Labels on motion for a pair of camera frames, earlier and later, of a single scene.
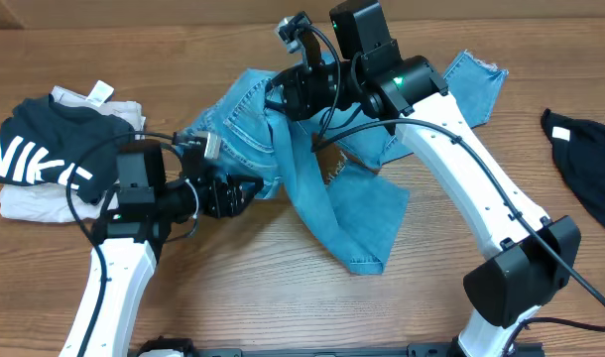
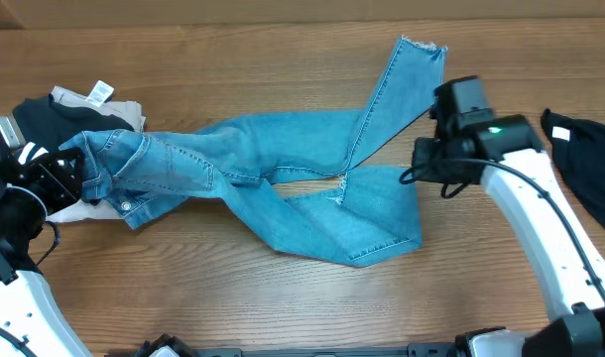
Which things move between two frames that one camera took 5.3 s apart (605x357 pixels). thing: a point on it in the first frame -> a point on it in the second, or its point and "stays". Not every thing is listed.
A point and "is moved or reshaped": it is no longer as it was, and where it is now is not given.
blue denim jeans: [343, 166] is moved or reshaped
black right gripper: [290, 92] -> [426, 162]
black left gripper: [220, 209] -> [66, 186]
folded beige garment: [50, 203] stays
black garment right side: [587, 157] stays
